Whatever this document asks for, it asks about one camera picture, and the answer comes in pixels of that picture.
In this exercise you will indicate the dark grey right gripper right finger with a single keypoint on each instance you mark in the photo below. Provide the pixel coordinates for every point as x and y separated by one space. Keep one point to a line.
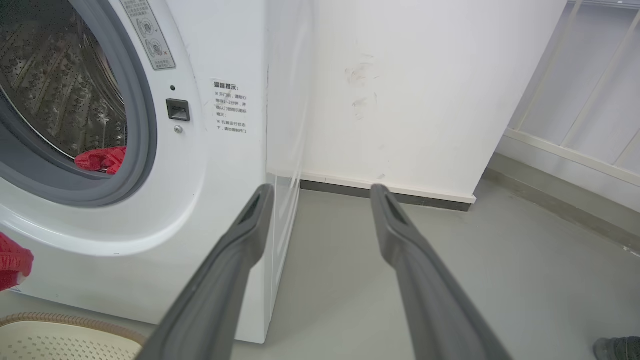
430 300

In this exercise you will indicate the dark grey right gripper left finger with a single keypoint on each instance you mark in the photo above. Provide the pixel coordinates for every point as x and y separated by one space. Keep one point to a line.
220 295

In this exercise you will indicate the white front-load washing machine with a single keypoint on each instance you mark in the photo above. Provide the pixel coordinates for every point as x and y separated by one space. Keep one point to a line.
200 165

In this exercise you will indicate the cream perforated laundry basket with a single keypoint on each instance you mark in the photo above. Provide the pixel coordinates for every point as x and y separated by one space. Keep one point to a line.
60 337

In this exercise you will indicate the red garment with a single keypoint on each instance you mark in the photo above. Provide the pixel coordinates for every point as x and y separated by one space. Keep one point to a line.
102 159
13 262

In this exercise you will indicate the dark grey shoe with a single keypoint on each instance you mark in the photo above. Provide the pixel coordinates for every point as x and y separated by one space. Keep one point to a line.
620 348

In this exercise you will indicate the white metal railing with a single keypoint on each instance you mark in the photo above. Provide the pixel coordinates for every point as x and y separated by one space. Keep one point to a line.
575 120

